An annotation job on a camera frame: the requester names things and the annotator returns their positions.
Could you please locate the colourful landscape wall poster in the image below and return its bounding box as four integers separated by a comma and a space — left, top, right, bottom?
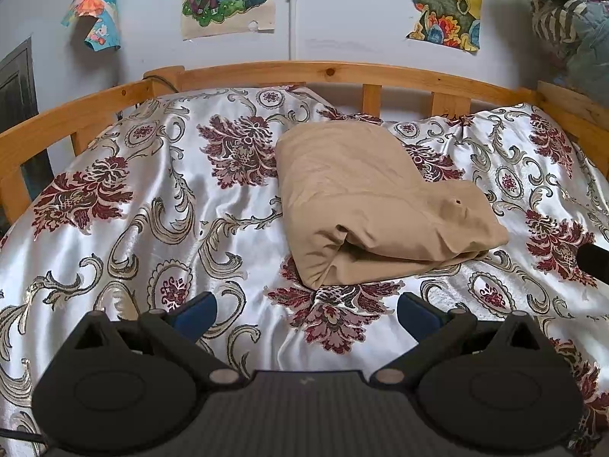
397, 0, 481, 53

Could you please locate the striped bedding pile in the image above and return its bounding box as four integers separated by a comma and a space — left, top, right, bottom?
504, 0, 609, 101

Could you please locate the curled cartoon girl wall poster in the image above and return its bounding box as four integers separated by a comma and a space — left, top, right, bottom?
61, 0, 122, 51

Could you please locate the wooden bed frame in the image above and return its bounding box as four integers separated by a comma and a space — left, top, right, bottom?
0, 60, 609, 229

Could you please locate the dark door frame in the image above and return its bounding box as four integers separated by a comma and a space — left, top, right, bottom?
0, 35, 53, 234

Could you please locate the white wall pipe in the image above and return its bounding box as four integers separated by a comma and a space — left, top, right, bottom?
284, 0, 300, 62

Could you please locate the floral satin bedspread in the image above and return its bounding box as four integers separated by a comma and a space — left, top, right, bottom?
0, 85, 609, 457

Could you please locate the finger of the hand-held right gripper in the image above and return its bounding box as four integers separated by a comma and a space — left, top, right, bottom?
576, 244, 609, 278

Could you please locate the black cable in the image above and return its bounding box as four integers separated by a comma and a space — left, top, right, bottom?
114, 74, 178, 127
0, 427, 46, 444

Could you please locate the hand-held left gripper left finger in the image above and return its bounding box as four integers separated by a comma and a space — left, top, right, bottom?
71, 291, 244, 387

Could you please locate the beige garment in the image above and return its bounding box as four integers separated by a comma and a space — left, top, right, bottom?
275, 121, 511, 290

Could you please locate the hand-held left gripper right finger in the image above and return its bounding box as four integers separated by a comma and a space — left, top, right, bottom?
372, 292, 543, 387

